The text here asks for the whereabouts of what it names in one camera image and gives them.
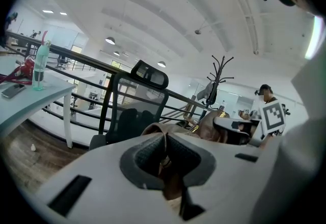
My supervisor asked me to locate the light blue table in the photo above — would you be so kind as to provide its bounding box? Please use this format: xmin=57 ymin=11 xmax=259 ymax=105
xmin=0 ymin=54 xmax=76 ymax=149

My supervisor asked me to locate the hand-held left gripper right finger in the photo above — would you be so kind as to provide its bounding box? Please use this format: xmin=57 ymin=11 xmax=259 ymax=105
xmin=168 ymin=133 xmax=281 ymax=224

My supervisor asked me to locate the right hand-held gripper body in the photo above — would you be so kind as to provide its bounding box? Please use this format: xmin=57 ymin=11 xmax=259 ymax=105
xmin=248 ymin=99 xmax=287 ymax=147

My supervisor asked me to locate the red bag with strap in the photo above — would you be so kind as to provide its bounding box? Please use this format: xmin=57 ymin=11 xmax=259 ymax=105
xmin=0 ymin=55 xmax=36 ymax=86

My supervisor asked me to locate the black coat rack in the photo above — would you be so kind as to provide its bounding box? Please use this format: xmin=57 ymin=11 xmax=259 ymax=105
xmin=200 ymin=55 xmax=235 ymax=117

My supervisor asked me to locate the teal water bottle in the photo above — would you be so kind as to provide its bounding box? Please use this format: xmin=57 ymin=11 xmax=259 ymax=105
xmin=32 ymin=30 xmax=52 ymax=92

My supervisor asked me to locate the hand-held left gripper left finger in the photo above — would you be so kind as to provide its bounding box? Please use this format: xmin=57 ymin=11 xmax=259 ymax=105
xmin=33 ymin=132 xmax=184 ymax=224

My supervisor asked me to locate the grey hanging bag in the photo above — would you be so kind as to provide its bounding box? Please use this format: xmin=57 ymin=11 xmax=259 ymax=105
xmin=196 ymin=81 xmax=218 ymax=102

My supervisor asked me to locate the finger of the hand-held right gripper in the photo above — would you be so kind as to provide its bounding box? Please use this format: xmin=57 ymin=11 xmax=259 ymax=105
xmin=213 ymin=117 xmax=253 ymax=145

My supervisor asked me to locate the brown leather handbag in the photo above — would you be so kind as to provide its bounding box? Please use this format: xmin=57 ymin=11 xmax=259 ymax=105
xmin=141 ymin=109 xmax=231 ymax=202

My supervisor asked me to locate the black mesh office chair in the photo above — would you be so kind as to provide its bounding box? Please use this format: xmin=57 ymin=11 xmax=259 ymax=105
xmin=89 ymin=59 xmax=170 ymax=151

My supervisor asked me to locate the person's white shirt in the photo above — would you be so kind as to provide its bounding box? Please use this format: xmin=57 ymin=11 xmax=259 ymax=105
xmin=251 ymin=51 xmax=326 ymax=224

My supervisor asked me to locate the distant black office chair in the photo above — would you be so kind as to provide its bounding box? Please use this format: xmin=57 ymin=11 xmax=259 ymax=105
xmin=56 ymin=55 xmax=68 ymax=71

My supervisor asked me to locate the black smartphone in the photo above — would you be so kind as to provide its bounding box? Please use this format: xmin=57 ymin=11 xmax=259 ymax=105
xmin=1 ymin=83 xmax=27 ymax=100

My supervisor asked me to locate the black curved balcony railing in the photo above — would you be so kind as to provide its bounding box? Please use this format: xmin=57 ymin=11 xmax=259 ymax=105
xmin=4 ymin=30 xmax=218 ymax=143

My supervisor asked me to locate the black mezzanine railing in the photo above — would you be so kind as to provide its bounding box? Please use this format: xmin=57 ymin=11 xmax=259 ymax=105
xmin=46 ymin=57 xmax=98 ymax=73

